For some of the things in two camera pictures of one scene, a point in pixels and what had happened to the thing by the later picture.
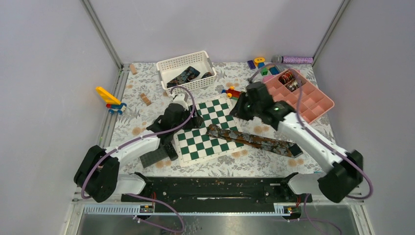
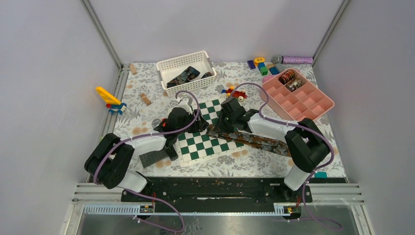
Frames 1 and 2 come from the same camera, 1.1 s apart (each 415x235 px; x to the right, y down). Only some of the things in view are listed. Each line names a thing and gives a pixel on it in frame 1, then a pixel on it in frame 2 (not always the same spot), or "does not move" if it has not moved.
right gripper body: (246, 110) → (226, 123)
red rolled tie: (287, 76) does not move
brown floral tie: (286, 149) does not move
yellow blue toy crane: (113, 105) does not move
